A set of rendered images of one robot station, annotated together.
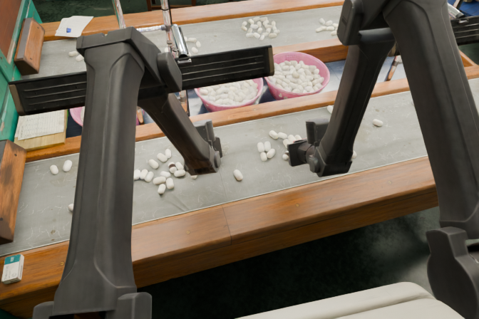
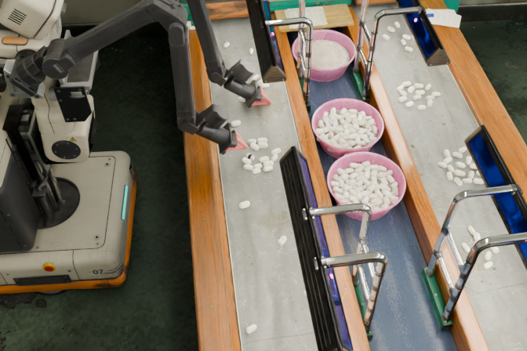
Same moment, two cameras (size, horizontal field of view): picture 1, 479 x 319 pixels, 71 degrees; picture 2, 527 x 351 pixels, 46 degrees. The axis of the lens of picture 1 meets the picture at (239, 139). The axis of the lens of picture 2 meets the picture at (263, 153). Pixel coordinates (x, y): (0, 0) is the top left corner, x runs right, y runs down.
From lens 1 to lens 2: 2.04 m
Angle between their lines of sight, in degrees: 61
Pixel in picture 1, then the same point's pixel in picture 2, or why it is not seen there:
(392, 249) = not seen: outside the picture
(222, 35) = (445, 130)
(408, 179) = (203, 234)
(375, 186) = (201, 206)
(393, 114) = (296, 264)
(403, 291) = (56, 7)
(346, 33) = not seen: hidden behind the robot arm
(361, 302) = not seen: outside the picture
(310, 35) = (459, 220)
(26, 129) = (293, 12)
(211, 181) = (234, 110)
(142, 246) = not seen: hidden behind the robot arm
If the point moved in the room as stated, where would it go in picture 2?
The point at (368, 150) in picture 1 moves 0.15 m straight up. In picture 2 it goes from (248, 223) to (246, 195)
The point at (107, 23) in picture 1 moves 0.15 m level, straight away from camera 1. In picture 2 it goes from (449, 38) to (481, 32)
